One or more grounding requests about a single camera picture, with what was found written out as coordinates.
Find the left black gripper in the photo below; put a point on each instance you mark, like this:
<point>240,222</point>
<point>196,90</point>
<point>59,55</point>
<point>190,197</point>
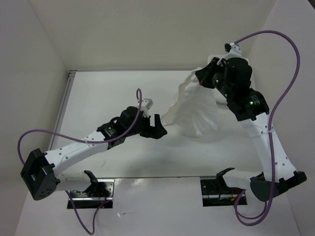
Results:
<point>155,132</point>

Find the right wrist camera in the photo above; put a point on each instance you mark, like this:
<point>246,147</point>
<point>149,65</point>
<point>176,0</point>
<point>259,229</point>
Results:
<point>232,49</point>

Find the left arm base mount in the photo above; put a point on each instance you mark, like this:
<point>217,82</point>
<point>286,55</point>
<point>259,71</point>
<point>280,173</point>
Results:
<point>101,194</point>

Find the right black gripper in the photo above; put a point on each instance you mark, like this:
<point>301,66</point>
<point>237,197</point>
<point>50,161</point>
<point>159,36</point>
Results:
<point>203,75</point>

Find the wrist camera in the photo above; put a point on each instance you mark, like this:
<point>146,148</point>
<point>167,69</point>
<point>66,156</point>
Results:
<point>145,106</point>
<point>232,49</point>

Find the white pleated skirt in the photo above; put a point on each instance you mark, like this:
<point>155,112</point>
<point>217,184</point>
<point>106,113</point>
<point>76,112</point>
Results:
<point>195,109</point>

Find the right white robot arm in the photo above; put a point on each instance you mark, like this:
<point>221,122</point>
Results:
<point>278,175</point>

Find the white perforated plastic basket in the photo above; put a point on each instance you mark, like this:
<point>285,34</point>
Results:
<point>218,96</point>

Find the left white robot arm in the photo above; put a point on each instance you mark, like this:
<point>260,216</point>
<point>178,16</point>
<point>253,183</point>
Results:
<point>42,171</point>

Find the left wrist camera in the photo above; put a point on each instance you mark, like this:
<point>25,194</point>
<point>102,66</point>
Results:
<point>145,106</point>

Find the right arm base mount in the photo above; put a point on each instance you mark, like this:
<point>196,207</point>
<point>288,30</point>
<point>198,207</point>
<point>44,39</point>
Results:
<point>216,193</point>

